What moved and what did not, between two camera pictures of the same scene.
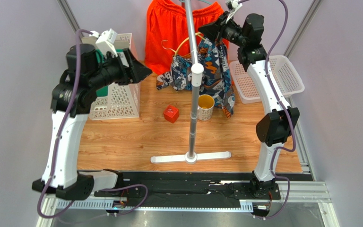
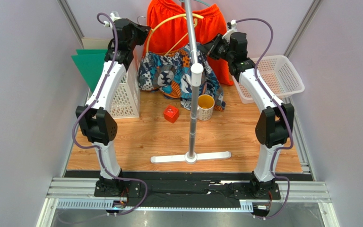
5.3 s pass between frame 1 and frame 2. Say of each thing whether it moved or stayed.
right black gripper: moved
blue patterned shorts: moved
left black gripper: moved
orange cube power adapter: stayed
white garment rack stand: stayed
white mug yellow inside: stayed
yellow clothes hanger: moved
